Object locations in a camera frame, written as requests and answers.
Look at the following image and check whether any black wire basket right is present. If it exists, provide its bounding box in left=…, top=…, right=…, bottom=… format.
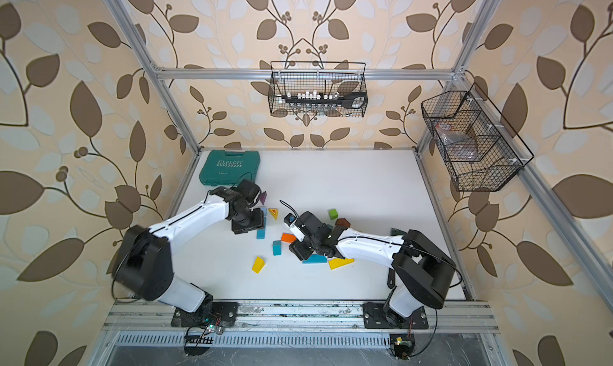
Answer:
left=421, top=83, right=534, bottom=192

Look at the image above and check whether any green plastic tool case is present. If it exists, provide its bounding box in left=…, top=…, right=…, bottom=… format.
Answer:
left=199, top=150, right=260, bottom=187

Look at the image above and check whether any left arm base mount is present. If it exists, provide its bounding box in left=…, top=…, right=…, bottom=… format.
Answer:
left=171, top=301, right=239, bottom=329

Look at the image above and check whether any orange rectangular block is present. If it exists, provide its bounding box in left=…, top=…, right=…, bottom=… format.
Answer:
left=281, top=233, right=297, bottom=244

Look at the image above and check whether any black wire basket back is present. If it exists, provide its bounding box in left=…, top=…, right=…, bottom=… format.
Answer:
left=268, top=60, right=369, bottom=119

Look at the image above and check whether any black wire basket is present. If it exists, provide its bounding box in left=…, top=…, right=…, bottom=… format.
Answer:
left=421, top=83, right=534, bottom=192
left=268, top=60, right=369, bottom=119

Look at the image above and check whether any yellow long block bottom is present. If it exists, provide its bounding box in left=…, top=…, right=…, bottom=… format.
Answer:
left=327, top=258, right=354, bottom=270

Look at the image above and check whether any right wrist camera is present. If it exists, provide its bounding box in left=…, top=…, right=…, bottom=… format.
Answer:
left=284, top=213, right=305, bottom=241

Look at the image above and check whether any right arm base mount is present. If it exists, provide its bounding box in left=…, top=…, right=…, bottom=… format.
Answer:
left=362, top=301, right=429, bottom=330

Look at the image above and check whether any brown house-shaped block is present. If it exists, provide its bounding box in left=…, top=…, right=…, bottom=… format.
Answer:
left=335, top=218, right=351, bottom=229

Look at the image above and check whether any socket bit holder strip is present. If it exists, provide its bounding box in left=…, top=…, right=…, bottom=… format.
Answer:
left=275, top=92, right=368, bottom=110

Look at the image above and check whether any yellow small block bottom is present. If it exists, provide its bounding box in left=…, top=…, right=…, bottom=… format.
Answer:
left=252, top=257, right=266, bottom=273

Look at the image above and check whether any clear plastic bag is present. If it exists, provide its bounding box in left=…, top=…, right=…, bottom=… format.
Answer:
left=435, top=123, right=478, bottom=162

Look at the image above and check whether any teal wedge block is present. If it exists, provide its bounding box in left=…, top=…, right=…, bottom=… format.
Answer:
left=272, top=241, right=282, bottom=256

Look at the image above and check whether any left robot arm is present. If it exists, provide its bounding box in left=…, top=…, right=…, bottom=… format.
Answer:
left=111, top=179, right=264, bottom=313

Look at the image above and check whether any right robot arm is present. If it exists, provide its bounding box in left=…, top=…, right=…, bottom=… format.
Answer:
left=284, top=212, right=457, bottom=318

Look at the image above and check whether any aluminium rail front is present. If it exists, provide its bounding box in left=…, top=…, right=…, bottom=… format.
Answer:
left=102, top=300, right=500, bottom=334

